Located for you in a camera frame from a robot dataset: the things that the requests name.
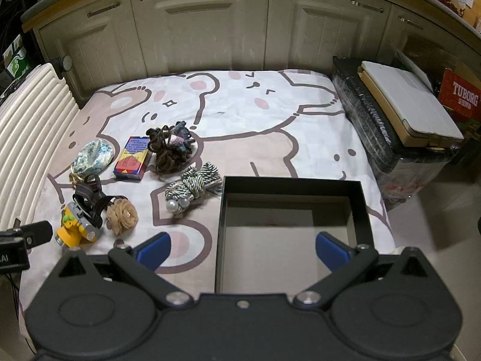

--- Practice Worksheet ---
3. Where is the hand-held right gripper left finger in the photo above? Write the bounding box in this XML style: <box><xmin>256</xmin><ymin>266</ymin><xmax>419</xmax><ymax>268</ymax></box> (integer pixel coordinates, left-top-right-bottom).
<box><xmin>56</xmin><ymin>232</ymin><xmax>191</xmax><ymax>309</ymax></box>

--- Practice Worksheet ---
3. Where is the printed bear blanket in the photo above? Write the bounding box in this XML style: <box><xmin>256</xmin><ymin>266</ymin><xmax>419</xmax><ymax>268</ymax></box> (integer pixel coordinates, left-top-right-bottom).
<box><xmin>19</xmin><ymin>68</ymin><xmax>396</xmax><ymax>309</ymax></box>

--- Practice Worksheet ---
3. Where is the green and white box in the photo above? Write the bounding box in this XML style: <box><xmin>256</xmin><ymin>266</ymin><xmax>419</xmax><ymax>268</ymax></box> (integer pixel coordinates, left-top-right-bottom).
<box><xmin>2</xmin><ymin>35</ymin><xmax>31</xmax><ymax>79</ymax></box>

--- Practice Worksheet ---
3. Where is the brown cardboard box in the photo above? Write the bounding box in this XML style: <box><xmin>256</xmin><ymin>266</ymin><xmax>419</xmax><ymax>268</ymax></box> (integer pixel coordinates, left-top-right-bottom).
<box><xmin>391</xmin><ymin>39</ymin><xmax>463</xmax><ymax>94</ymax></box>

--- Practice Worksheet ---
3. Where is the pile of hair ties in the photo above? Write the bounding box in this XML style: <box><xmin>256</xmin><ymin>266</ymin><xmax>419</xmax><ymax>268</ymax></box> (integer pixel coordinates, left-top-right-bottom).
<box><xmin>146</xmin><ymin>120</ymin><xmax>198</xmax><ymax>174</ymax></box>

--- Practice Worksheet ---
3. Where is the white radiator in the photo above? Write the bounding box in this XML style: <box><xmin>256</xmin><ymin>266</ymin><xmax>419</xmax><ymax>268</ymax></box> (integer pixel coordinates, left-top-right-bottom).
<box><xmin>0</xmin><ymin>62</ymin><xmax>80</xmax><ymax>231</ymax></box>

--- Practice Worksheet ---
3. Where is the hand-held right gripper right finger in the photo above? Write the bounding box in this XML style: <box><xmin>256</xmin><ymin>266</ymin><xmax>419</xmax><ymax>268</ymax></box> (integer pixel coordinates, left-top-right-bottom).
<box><xmin>293</xmin><ymin>232</ymin><xmax>437</xmax><ymax>308</ymax></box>

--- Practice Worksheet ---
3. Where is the colourful card box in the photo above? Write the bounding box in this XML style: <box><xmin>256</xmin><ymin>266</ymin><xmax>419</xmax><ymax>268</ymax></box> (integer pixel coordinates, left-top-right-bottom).
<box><xmin>113</xmin><ymin>136</ymin><xmax>152</xmax><ymax>181</ymax></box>

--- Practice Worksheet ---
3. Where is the red beer carton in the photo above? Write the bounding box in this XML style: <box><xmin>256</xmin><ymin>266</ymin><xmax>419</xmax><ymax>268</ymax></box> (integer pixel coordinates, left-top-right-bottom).
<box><xmin>438</xmin><ymin>68</ymin><xmax>481</xmax><ymax>121</ymax></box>

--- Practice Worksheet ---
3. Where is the cream kitchen cabinet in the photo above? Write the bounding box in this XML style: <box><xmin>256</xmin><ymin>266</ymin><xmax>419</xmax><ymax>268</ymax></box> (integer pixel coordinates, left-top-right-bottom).
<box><xmin>23</xmin><ymin>0</ymin><xmax>481</xmax><ymax>100</ymax></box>

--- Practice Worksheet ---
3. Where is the floral drawstring pouch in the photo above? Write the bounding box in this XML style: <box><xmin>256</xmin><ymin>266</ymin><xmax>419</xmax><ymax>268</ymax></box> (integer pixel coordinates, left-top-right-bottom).
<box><xmin>69</xmin><ymin>138</ymin><xmax>114</xmax><ymax>186</ymax></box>

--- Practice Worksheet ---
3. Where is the white flat board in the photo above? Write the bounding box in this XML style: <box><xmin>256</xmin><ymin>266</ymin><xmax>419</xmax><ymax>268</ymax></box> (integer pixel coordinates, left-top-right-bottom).
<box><xmin>361</xmin><ymin>60</ymin><xmax>464</xmax><ymax>140</ymax></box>

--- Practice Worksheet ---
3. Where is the striped rope bow with pearls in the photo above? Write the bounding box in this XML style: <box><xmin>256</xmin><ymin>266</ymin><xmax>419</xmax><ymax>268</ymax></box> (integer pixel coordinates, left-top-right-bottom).
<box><xmin>164</xmin><ymin>162</ymin><xmax>223</xmax><ymax>216</ymax></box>

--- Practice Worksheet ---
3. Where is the yellow headlamp with black strap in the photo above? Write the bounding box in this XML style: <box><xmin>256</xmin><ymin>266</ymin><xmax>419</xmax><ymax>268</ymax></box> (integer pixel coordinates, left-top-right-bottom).
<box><xmin>56</xmin><ymin>175</ymin><xmax>128</xmax><ymax>252</ymax></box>

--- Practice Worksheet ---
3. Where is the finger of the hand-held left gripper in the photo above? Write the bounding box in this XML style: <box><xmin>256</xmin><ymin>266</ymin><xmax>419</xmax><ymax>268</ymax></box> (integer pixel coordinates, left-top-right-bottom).
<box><xmin>19</xmin><ymin>221</ymin><xmax>54</xmax><ymax>249</ymax></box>

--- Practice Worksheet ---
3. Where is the black box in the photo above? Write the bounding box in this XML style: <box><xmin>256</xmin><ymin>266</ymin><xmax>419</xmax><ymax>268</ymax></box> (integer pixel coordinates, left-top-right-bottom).
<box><xmin>215</xmin><ymin>175</ymin><xmax>377</xmax><ymax>295</ymax></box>

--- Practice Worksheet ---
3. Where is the flat tan cardboard box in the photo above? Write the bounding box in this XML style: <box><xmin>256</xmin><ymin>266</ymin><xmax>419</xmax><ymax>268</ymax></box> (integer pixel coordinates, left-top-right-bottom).
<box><xmin>357</xmin><ymin>66</ymin><xmax>464</xmax><ymax>148</ymax></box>

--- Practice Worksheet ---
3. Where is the black plastic-wrapped storage bin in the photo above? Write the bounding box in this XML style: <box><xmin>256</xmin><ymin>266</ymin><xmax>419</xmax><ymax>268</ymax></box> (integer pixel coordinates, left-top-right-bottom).
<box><xmin>332</xmin><ymin>56</ymin><xmax>465</xmax><ymax>211</ymax></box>

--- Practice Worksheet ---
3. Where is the beige fabric flower clip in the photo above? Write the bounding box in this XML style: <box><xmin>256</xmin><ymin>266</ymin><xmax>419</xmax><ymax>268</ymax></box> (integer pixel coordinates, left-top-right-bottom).
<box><xmin>106</xmin><ymin>198</ymin><xmax>139</xmax><ymax>236</ymax></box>

